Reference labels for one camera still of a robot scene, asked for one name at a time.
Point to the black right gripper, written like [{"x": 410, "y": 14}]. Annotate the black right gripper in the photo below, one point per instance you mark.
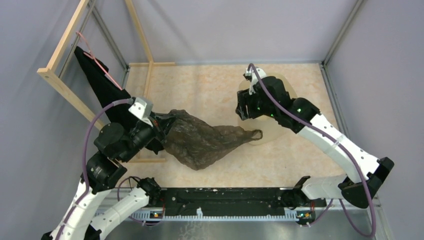
[{"x": 244, "y": 98}]

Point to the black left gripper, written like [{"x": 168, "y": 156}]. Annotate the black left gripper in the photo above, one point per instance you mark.
[{"x": 161, "y": 123}]

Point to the beige plastic trash bin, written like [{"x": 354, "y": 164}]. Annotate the beige plastic trash bin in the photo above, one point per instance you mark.
[{"x": 268, "y": 126}]

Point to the dark translucent trash bag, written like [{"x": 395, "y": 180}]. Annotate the dark translucent trash bag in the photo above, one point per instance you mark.
[{"x": 198, "y": 145}]

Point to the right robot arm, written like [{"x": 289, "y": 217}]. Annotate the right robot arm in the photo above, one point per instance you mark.
[{"x": 364, "y": 173}]

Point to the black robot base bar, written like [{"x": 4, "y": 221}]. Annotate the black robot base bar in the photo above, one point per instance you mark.
[{"x": 232, "y": 201}]

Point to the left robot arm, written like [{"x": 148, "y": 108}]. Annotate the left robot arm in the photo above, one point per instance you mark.
[{"x": 100, "y": 175}]

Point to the black hanging shirt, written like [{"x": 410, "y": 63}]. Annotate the black hanging shirt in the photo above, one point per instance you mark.
[{"x": 105, "y": 91}]

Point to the pink clothes hanger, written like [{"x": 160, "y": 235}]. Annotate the pink clothes hanger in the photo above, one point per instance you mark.
[{"x": 93, "y": 57}]

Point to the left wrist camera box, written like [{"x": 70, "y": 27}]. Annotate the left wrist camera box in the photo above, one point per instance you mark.
[{"x": 141, "y": 108}]

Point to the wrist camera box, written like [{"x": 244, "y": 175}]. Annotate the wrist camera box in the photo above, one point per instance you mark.
[
  {"x": 141, "y": 108},
  {"x": 250, "y": 76}
]

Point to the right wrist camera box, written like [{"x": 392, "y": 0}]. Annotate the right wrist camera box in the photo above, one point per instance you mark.
[{"x": 250, "y": 76}]

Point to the wooden clothes rack frame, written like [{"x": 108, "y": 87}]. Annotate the wooden clothes rack frame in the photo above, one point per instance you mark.
[{"x": 64, "y": 51}]

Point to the aluminium frame rail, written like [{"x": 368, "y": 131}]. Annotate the aluminium frame rail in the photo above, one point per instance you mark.
[{"x": 151, "y": 216}]

